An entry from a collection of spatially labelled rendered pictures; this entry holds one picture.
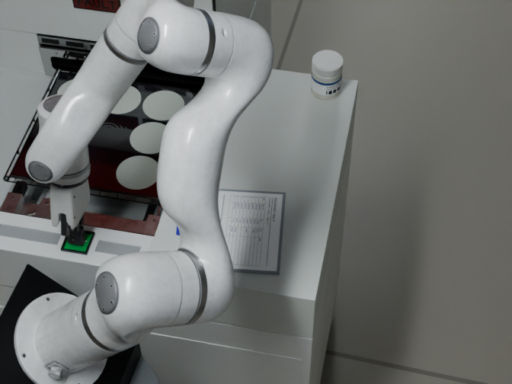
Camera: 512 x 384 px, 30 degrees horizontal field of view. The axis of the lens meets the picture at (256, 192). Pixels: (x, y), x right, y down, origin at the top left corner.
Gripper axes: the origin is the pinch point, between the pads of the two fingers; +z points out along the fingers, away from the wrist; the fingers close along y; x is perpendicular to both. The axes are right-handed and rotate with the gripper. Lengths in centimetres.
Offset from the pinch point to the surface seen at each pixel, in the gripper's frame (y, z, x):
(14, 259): 3.1, 6.8, -12.6
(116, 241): -2.5, 2.6, 7.8
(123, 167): -27.9, 3.4, 1.1
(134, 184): -23.7, 4.2, 4.9
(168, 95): -51, -2, 5
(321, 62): -50, -18, 42
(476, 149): -150, 70, 89
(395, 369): -58, 89, 71
